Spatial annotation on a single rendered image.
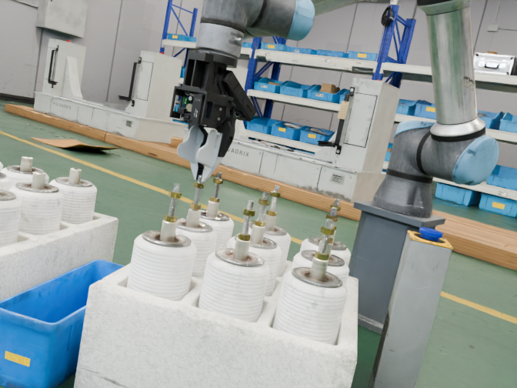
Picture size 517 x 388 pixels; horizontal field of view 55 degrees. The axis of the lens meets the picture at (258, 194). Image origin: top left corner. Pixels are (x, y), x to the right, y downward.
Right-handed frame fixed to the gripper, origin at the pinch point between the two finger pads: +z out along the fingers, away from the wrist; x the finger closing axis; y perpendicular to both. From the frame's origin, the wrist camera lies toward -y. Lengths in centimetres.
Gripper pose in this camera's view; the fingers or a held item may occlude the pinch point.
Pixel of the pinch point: (203, 173)
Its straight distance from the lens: 87.9
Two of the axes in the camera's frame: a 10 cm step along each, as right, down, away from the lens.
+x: 8.2, 2.5, -5.2
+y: -5.4, 0.2, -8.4
